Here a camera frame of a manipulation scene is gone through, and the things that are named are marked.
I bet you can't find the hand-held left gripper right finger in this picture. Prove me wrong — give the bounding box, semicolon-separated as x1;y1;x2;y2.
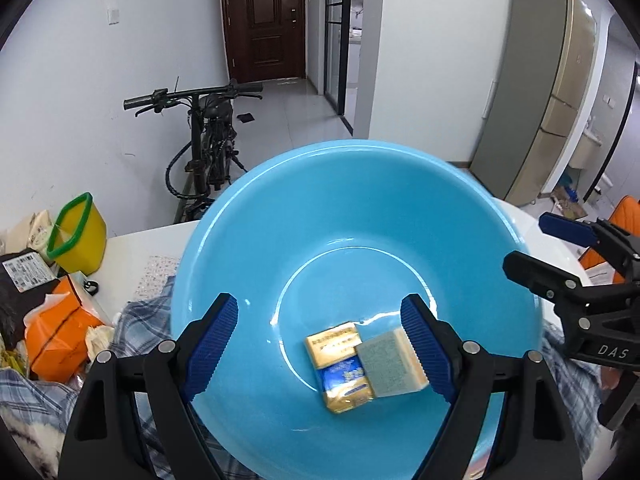
400;294;583;480

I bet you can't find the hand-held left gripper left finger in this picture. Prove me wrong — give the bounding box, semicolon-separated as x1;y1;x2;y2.
59;292;240;480

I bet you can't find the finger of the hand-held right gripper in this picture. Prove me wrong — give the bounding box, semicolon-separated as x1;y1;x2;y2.
539;212;640;286
502;251;640;313

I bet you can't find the grey and yellow scouring sponge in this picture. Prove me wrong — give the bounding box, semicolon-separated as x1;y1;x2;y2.
355;327;430;399

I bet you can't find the gold and blue cigarette pack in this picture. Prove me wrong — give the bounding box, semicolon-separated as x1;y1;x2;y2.
305;322;376;415

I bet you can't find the light blue plastic basin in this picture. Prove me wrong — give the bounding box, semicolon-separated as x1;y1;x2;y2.
170;140;546;480

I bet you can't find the cardboard box with blue items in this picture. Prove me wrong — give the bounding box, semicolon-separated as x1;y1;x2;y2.
550;185;588;218

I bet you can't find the yellow container with green rim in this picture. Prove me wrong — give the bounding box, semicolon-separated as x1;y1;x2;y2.
46;192;107;276

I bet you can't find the white printed paper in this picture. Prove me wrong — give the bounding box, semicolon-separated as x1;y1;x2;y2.
585;265;626;286

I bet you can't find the orange chair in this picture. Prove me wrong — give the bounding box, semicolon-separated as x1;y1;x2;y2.
577;195;640;286

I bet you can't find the blue plaid cloth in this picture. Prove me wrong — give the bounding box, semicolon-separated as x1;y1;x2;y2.
0;275;608;480

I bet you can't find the white cabinet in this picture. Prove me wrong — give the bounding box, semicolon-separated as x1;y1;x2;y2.
570;125;606;171

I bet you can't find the patterned white sheet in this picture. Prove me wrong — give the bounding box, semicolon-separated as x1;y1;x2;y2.
135;256;181;301

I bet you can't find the gold and grey refrigerator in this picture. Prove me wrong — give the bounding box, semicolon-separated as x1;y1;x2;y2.
470;0;598;207

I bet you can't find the orange plastic bag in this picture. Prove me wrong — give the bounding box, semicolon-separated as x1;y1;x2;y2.
25;277;108;382

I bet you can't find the dark package with white label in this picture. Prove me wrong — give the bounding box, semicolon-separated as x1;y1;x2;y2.
0;250;61;351

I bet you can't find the black and white furry knit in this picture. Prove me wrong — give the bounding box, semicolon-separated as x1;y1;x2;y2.
0;400;66;480

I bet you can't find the beige plastic packet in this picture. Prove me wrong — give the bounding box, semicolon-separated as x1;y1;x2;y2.
5;210;56;261

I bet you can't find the black bicycle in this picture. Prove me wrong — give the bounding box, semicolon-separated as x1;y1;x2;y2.
123;77;264;223

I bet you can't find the black framed glass partition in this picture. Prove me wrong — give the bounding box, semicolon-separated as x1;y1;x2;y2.
322;0;366;133

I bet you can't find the dark brown entrance door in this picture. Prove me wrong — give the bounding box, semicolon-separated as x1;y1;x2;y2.
220;0;307;86

